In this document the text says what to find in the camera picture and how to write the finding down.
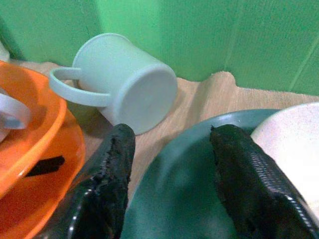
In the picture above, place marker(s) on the dark green plastic plate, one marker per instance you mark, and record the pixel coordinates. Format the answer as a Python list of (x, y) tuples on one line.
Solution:
[(179, 184)]

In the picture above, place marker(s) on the orange plastic bowl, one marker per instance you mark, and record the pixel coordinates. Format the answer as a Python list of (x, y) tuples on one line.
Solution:
[(49, 149)]

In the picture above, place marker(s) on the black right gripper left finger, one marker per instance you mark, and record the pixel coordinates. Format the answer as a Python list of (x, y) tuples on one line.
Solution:
[(109, 174)]

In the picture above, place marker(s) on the pale grey plastic mug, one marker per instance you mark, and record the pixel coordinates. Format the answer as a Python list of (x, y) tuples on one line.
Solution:
[(12, 112)]

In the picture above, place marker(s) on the white speckled bowl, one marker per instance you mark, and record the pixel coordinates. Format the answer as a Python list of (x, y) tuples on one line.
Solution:
[(291, 144)]

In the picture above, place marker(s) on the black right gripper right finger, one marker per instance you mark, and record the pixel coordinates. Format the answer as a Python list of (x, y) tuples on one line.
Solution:
[(249, 179)]

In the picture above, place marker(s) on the beige woven table mat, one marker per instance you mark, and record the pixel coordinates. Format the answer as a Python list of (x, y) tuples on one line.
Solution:
[(199, 99)]

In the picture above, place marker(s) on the pale green plastic mug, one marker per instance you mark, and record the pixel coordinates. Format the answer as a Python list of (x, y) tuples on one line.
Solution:
[(129, 84)]

